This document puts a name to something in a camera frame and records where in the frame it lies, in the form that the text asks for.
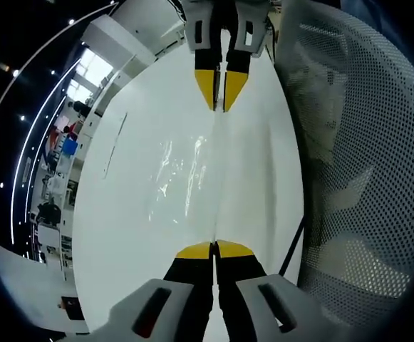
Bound ceiling air vent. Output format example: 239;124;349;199
22;155;33;183

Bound blue box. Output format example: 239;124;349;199
61;138;80;157

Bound clear plastic food packaging bag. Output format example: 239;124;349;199
208;60;236;247
145;133;209;225

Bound white perforated mesh basket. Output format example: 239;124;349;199
273;0;414;331

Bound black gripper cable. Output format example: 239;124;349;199
279;215;306;276

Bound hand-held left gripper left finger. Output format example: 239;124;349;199
85;240;216;342

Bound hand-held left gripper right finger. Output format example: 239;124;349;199
215;239;351;342

